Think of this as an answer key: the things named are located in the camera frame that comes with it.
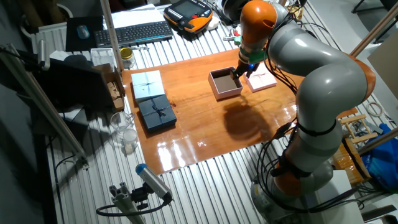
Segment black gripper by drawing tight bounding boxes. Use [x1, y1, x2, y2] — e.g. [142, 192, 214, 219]
[230, 60, 261, 80]

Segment pink box lid with ribbon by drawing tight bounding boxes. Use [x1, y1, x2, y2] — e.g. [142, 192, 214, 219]
[243, 62, 277, 93]

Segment open pink box base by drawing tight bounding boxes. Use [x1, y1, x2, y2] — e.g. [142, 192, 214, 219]
[207, 66, 244, 101]

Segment dark blue gift box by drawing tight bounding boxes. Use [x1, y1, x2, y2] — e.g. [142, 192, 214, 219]
[137, 95, 177, 133]

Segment light blue gift box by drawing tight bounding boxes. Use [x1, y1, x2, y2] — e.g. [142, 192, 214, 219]
[131, 70, 166, 103]

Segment brown cardboard box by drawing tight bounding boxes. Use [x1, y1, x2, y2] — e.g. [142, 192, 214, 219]
[92, 63, 126, 113]

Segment orange striped box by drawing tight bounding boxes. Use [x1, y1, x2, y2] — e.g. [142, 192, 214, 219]
[331, 138, 373, 186]

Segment green wrist adapter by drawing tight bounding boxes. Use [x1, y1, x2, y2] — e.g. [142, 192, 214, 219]
[239, 46, 267, 65]

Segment white egg-shaped object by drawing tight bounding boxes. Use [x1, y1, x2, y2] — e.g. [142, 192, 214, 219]
[205, 16, 220, 31]

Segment black filament spool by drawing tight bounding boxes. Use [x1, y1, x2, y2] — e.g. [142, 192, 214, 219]
[221, 0, 249, 23]

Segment glossy wooden board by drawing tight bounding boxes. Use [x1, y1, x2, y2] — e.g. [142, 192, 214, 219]
[121, 48, 359, 175]

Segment orange and black teach pendant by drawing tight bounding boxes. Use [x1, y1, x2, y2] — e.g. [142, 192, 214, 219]
[163, 0, 214, 34]

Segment black keyboard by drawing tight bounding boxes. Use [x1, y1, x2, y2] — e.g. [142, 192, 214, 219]
[94, 21, 174, 49]

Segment glass jar with gold lid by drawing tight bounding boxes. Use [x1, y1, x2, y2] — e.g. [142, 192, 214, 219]
[119, 47, 136, 70]

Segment white paper sheets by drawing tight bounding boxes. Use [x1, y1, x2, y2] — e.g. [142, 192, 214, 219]
[111, 3, 165, 29]

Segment small wooden rack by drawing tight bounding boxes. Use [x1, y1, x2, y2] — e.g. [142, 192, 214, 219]
[338, 114, 379, 144]

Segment small clear plastic cup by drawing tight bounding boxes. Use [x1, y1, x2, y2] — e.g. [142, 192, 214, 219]
[123, 128, 139, 150]

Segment clear glass beaker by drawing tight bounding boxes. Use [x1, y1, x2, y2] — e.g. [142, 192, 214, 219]
[109, 111, 135, 139]

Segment upright aluminium pole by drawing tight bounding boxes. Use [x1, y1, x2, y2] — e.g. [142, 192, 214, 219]
[99, 0, 124, 72]

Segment clear plastic container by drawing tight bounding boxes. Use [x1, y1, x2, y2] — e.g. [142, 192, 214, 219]
[90, 47, 118, 68]

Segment black mouse pad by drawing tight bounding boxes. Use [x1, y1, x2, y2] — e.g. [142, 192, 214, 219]
[65, 16, 104, 52]

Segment blue plastic bag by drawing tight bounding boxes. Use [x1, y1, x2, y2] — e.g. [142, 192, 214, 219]
[362, 123, 398, 190]

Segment grey computer mouse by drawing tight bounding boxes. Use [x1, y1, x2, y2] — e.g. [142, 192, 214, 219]
[76, 24, 91, 40]

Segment black monitor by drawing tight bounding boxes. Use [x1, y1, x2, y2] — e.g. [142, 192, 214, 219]
[30, 57, 114, 110]

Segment slanted aluminium pole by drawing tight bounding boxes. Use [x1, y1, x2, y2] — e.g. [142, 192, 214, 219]
[0, 43, 90, 169]

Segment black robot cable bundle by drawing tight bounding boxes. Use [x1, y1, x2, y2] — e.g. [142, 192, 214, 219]
[256, 119, 364, 215]

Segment white tape ring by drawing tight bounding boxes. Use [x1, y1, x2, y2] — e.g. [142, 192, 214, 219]
[366, 101, 384, 118]

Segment silver camera with blue cap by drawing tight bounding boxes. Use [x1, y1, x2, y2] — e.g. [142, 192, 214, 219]
[135, 163, 174, 202]

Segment white pedestal block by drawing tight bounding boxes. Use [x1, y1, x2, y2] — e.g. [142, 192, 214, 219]
[313, 169, 364, 224]

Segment aluminium profile bracket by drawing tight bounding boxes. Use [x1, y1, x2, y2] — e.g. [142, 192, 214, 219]
[108, 182, 146, 224]

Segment black camera cable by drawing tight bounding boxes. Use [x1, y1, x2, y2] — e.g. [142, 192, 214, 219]
[96, 194, 172, 217]

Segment silver cylindrical camera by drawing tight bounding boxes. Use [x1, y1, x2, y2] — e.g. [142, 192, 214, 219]
[37, 39, 50, 71]

